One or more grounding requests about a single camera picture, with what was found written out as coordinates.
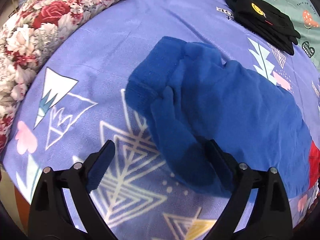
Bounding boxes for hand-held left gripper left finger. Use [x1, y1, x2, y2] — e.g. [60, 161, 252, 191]
[27, 140, 118, 240]

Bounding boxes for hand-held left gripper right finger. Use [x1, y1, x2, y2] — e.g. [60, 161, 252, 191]
[204, 139, 293, 240]

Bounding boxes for blue and red pants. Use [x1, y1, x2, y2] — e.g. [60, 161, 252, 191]
[125, 36, 320, 198]

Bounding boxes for folded black pants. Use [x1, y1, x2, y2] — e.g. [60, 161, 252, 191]
[223, 0, 301, 56]

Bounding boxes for purple printed bedsheet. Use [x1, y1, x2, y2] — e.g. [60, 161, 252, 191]
[0, 0, 320, 240]

